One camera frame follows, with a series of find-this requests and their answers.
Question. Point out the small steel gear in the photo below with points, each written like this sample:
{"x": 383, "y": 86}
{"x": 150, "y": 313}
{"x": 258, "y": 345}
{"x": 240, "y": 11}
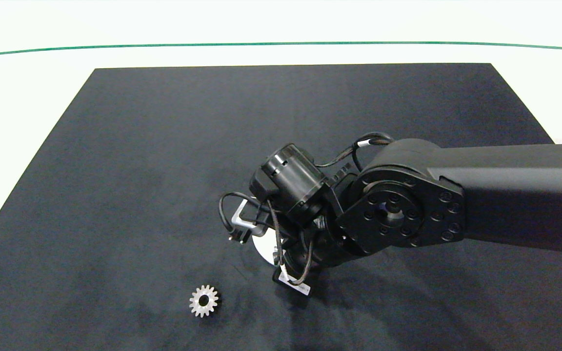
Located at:
{"x": 198, "y": 301}

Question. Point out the round white plate with pins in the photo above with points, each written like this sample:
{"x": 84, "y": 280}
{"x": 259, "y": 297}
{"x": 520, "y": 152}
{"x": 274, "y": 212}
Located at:
{"x": 263, "y": 246}

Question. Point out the dark rectangular mat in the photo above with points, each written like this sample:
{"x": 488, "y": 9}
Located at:
{"x": 130, "y": 185}

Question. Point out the boxy wrist camera shiny side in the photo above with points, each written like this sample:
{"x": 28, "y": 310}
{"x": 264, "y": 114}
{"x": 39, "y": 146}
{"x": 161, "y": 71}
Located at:
{"x": 242, "y": 218}

